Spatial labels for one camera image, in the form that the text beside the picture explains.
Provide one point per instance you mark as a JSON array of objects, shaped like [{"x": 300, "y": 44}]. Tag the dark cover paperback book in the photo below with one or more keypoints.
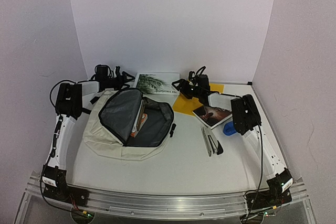
[{"x": 212, "y": 117}]

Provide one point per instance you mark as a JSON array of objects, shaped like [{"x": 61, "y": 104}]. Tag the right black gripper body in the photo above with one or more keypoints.
[{"x": 185, "y": 86}]

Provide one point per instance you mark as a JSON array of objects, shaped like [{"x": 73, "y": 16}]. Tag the aluminium front rail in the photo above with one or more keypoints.
[{"x": 293, "y": 203}]

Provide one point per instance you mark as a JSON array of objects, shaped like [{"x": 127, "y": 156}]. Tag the blue pencil case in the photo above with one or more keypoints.
[{"x": 229, "y": 129}]

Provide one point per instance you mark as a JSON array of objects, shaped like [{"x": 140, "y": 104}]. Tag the silver black stapler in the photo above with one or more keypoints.
[{"x": 213, "y": 146}]

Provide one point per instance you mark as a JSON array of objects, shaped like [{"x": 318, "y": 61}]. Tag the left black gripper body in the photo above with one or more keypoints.
[{"x": 114, "y": 82}]

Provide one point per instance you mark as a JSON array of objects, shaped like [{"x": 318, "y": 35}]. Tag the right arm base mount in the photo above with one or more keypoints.
[{"x": 274, "y": 196}]

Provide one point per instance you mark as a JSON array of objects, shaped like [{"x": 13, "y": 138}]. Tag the orange cover paperback book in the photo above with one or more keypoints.
[{"x": 139, "y": 127}]

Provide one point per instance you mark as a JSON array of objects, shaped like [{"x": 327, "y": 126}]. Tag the yellow flat book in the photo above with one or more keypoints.
[{"x": 187, "y": 106}]

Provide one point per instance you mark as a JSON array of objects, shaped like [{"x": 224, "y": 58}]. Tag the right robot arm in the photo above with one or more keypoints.
[{"x": 246, "y": 121}]

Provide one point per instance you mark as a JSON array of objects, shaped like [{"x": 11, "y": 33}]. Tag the white palm leaf book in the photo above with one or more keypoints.
[{"x": 159, "y": 83}]

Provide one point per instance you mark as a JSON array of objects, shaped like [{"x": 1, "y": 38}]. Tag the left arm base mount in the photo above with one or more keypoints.
[{"x": 58, "y": 189}]

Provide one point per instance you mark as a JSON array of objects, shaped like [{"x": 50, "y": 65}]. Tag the white Decorate book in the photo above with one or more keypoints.
[{"x": 139, "y": 114}]

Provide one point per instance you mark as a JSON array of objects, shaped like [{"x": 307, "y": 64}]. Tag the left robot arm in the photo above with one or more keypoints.
[{"x": 67, "y": 97}]

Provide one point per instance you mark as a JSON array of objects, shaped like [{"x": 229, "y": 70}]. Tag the cream canvas backpack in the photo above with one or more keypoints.
[{"x": 111, "y": 120}]

